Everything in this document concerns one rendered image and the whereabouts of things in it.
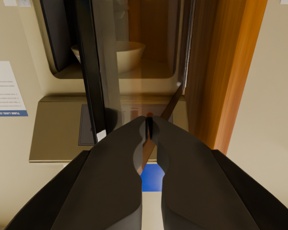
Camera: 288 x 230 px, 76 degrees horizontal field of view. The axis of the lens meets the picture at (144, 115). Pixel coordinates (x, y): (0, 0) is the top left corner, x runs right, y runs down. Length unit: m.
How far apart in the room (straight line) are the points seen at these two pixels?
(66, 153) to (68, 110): 0.09
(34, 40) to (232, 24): 0.36
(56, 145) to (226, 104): 0.33
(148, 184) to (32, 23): 0.39
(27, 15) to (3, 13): 0.54
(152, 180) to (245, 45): 0.31
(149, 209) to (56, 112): 0.44
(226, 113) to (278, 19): 0.66
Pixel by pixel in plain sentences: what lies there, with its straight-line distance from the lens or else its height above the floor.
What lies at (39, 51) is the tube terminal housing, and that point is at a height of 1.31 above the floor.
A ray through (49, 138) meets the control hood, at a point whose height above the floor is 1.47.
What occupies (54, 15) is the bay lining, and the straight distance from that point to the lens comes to 0.49.
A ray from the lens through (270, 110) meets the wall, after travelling 1.12.
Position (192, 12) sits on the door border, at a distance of 0.38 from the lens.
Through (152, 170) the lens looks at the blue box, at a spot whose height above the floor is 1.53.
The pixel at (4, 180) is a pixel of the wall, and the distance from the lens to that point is 1.50.
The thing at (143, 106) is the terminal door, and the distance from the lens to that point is 0.16.
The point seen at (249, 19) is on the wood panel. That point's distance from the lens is 0.33.
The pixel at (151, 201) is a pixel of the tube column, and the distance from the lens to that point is 0.65.
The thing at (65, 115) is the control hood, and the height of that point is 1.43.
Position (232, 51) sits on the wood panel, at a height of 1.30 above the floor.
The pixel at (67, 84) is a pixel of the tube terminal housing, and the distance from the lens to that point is 0.44.
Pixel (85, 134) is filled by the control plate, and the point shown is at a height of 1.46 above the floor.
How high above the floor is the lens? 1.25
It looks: 29 degrees up
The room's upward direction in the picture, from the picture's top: 180 degrees clockwise
